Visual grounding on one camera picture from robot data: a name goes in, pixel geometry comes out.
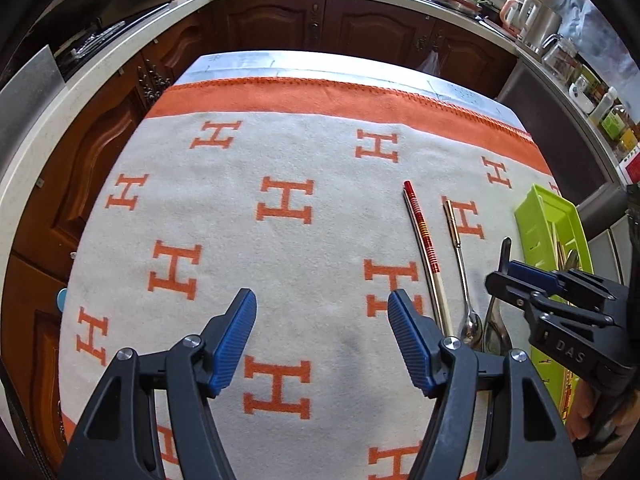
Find red and wood chopsticks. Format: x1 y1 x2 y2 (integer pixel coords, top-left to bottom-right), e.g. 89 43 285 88
404 181 455 337

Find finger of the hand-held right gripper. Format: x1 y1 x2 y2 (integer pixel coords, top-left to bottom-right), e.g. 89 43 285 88
508 259 627 312
485 270 567 320

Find gas stove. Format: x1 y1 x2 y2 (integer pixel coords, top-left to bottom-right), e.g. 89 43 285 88
52 20 128 68

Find glass teapot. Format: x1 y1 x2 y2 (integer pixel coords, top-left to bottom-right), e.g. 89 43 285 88
542 35 581 81

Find green plastic tray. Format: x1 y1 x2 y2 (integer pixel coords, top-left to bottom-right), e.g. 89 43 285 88
515 184 596 423

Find steel kettle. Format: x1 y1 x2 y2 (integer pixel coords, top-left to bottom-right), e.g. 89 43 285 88
525 7 563 53

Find grey metal cupboard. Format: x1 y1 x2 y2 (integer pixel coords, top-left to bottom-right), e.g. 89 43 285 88
497 60 631 211

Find wooden chopstick with printed end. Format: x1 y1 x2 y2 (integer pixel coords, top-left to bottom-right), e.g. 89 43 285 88
559 377 576 423

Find steel splash panel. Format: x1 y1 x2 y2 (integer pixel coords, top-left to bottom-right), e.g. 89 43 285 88
0 45 66 146

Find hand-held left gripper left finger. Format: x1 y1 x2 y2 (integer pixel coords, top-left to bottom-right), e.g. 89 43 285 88
59 287 258 480

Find gold-handled long steel spoon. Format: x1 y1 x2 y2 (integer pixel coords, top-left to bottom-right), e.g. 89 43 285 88
444 199 485 348

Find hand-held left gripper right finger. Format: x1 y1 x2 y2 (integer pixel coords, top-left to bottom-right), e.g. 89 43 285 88
387 287 583 480

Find pale blue gridded table cover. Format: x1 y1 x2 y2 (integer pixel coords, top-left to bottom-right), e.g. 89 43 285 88
172 50 523 133

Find clear plastic bag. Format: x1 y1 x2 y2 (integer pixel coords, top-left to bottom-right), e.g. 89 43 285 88
416 47 443 76

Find person's right hand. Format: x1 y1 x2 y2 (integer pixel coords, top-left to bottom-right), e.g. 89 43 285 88
566 384 598 445

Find orange and white printed blanket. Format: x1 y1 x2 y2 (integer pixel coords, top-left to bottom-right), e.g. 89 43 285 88
57 76 576 480

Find dark wooden kitchen cabinets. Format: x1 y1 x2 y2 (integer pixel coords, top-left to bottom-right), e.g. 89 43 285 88
10 0 518 461

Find large steel soup spoon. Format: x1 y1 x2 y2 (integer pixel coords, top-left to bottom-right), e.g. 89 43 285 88
481 236 516 356

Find row of condiment bottles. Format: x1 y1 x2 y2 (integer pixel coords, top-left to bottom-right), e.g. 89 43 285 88
567 62 640 161

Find white and pink kettle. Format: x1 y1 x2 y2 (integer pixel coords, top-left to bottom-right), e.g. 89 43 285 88
500 0 543 36

